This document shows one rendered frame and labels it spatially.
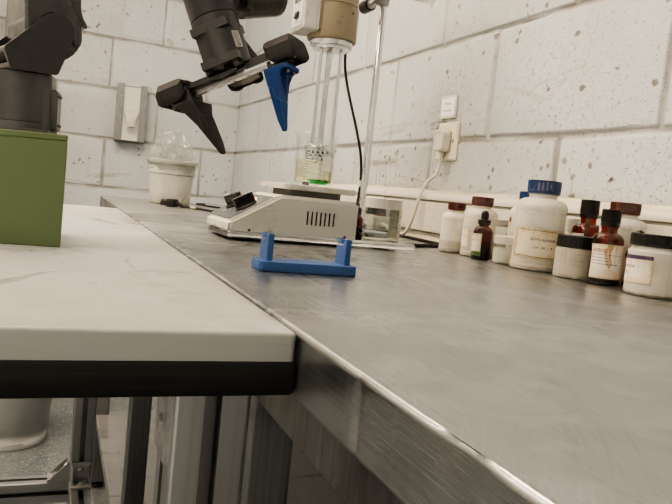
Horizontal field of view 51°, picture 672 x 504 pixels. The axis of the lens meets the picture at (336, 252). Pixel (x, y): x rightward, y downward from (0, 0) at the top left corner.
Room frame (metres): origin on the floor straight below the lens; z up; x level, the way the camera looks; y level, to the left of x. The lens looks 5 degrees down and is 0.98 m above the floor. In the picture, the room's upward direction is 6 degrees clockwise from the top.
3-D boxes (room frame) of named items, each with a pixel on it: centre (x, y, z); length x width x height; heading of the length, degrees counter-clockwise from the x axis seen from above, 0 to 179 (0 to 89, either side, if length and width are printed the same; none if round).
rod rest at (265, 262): (0.69, 0.03, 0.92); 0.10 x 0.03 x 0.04; 112
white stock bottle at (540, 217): (1.02, -0.29, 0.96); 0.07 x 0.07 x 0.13
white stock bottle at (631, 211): (0.95, -0.38, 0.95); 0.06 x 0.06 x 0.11
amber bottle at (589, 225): (1.02, -0.36, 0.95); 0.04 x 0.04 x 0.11
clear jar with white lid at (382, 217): (1.11, -0.07, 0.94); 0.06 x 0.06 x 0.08
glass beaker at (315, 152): (1.09, 0.05, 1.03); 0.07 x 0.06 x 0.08; 84
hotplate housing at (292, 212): (1.08, 0.08, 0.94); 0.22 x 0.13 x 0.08; 114
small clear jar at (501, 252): (1.07, -0.26, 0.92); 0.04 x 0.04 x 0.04
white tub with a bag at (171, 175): (2.01, 0.49, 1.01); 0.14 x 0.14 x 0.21
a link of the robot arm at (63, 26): (0.74, 0.34, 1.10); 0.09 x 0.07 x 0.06; 40
